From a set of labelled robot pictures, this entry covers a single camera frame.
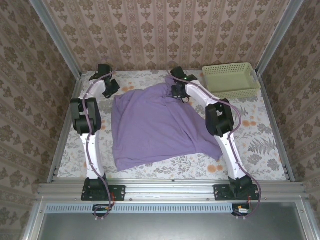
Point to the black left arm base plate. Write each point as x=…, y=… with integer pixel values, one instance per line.
x=117, y=192

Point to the aluminium mounting rail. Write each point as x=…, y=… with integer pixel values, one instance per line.
x=170, y=190

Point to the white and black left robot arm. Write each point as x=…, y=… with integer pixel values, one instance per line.
x=93, y=155

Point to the aluminium frame post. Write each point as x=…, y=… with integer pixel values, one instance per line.
x=58, y=40
x=278, y=37

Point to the floral tablecloth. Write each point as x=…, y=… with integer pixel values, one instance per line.
x=250, y=150

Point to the small black controller board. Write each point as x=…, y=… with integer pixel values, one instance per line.
x=241, y=210
x=102, y=208

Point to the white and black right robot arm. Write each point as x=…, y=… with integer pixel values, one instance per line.
x=230, y=155

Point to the aluminium table side rail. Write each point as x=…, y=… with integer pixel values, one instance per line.
x=271, y=112
x=59, y=155

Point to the grey metal panel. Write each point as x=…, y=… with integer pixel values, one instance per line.
x=162, y=227

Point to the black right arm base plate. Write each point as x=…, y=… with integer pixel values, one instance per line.
x=221, y=192

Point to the pale green plastic basket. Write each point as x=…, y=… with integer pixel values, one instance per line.
x=230, y=82

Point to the purple t-shirt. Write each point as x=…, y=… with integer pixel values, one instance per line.
x=155, y=125

